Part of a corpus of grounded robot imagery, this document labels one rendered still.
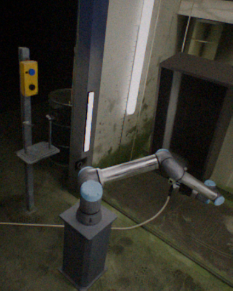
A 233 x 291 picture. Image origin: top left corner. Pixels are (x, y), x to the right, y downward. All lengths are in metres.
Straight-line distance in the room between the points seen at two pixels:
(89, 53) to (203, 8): 1.54
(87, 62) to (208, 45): 1.62
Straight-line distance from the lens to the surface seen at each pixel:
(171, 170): 1.93
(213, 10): 3.29
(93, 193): 1.78
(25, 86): 2.14
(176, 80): 2.62
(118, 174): 1.95
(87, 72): 2.34
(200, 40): 3.40
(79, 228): 1.92
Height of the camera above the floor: 2.07
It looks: 29 degrees down
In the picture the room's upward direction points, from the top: 9 degrees clockwise
